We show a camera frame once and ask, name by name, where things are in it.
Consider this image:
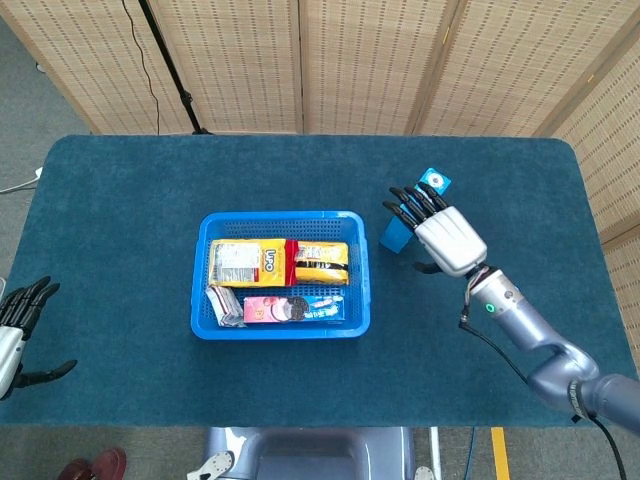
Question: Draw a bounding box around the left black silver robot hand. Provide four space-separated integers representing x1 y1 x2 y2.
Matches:
0 275 79 401

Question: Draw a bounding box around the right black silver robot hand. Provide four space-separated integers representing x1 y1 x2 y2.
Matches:
382 182 489 278

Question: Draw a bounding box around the blue carton box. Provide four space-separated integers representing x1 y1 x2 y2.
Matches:
378 167 454 255

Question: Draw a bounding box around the yellow black snack packet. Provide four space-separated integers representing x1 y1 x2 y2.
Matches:
292 240 350 286

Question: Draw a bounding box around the pink blue cookie pack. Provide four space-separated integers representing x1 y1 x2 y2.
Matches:
243 293 346 326

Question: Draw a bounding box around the yellow red Lipo snack bag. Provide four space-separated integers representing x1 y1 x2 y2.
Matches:
208 238 300 289

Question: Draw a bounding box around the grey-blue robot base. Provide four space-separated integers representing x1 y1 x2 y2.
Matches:
202 426 417 480

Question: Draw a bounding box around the blue plastic perforated basket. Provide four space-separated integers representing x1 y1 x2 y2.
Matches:
189 209 374 342

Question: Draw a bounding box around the teal carpet table mat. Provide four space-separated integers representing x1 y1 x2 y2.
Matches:
0 133 639 429

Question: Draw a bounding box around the dark red shoe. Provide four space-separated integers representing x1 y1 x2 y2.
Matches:
57 447 127 480

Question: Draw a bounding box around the narrow bamboo folding screen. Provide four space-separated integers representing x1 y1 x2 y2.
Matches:
552 44 640 346

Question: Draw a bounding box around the white red small snack packet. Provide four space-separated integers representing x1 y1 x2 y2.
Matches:
205 284 246 329

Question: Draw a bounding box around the white floor strip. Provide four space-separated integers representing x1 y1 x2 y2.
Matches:
429 426 444 480

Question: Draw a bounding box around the yellow floor tape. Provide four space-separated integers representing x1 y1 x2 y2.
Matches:
490 427 512 480

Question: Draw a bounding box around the wide bamboo folding screen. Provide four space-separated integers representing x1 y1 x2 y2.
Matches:
0 0 640 137

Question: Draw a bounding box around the black tripod stand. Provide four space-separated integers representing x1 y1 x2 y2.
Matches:
137 0 214 137

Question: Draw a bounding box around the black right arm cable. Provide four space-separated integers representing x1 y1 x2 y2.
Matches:
458 307 629 480

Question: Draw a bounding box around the blue floor cable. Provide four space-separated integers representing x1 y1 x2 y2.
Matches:
464 427 479 480

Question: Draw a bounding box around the thin black hanging cable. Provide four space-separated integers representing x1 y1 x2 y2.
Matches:
121 0 162 135

